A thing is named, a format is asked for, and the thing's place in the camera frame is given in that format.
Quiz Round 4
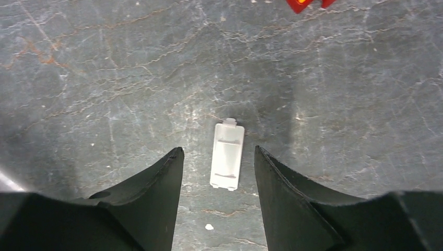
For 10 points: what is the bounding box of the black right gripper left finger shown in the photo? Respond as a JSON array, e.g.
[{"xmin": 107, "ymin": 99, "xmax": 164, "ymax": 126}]
[{"xmin": 1, "ymin": 147, "xmax": 184, "ymax": 250}]

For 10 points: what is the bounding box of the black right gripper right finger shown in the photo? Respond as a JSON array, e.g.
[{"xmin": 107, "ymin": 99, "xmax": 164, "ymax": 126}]
[{"xmin": 254, "ymin": 146, "xmax": 442, "ymax": 250}]

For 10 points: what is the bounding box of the white battery cover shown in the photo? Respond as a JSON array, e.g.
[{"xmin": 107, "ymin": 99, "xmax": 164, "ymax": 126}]
[{"xmin": 209, "ymin": 118, "xmax": 245, "ymax": 191}]

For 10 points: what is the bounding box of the red owl toy block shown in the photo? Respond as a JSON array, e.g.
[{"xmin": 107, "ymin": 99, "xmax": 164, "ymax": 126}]
[{"xmin": 286, "ymin": 0, "xmax": 336, "ymax": 14}]

